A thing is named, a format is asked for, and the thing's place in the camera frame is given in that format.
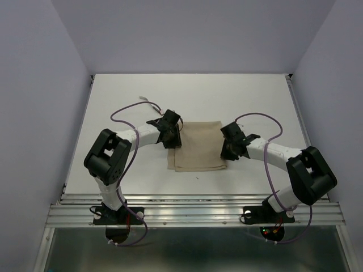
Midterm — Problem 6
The aluminium right side rail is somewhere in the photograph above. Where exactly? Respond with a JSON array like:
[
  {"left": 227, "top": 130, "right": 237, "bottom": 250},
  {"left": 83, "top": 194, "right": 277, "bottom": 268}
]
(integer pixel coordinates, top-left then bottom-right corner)
[{"left": 285, "top": 73, "right": 330, "bottom": 199}]

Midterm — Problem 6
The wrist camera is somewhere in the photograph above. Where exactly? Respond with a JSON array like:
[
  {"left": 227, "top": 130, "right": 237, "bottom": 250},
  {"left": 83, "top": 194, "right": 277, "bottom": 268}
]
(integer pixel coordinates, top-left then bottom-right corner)
[
  {"left": 162, "top": 109, "right": 181, "bottom": 126},
  {"left": 221, "top": 122, "right": 246, "bottom": 142}
]

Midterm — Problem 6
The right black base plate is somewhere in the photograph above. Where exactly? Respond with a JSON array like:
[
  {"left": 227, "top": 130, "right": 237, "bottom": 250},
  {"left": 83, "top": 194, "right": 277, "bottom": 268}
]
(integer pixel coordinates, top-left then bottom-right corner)
[{"left": 239, "top": 206, "right": 295, "bottom": 225}]

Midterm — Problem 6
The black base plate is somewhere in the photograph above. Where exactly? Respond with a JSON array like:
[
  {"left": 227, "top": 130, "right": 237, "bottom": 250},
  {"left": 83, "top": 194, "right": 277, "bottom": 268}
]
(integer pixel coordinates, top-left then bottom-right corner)
[
  {"left": 92, "top": 206, "right": 145, "bottom": 226},
  {"left": 239, "top": 206, "right": 295, "bottom": 225}
]

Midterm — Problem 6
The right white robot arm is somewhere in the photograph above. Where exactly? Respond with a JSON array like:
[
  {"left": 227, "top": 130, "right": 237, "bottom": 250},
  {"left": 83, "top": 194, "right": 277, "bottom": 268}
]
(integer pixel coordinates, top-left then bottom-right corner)
[{"left": 221, "top": 131, "right": 337, "bottom": 221}]

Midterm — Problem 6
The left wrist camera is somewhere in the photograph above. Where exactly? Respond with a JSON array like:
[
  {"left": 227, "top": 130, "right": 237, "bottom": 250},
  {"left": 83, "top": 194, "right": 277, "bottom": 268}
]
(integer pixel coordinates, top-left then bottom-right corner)
[{"left": 162, "top": 109, "right": 181, "bottom": 126}]

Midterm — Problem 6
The beige cloth napkin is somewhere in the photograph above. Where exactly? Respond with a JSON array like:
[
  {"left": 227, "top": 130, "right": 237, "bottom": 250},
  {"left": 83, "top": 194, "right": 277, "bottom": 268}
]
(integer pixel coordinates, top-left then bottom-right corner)
[{"left": 167, "top": 121, "right": 227, "bottom": 172}]

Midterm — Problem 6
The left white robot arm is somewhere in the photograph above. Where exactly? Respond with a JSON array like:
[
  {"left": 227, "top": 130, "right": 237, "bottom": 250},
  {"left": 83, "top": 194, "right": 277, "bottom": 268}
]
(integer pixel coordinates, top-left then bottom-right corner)
[{"left": 83, "top": 116, "right": 182, "bottom": 223}]

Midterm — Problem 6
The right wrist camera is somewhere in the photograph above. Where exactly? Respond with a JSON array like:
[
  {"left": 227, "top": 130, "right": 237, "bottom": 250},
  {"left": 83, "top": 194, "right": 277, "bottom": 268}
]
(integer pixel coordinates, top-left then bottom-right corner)
[{"left": 221, "top": 122, "right": 246, "bottom": 142}]

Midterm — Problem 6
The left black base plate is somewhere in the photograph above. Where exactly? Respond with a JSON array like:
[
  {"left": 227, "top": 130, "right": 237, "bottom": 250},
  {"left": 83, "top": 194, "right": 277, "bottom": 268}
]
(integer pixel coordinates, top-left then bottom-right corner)
[{"left": 92, "top": 206, "right": 145, "bottom": 226}]

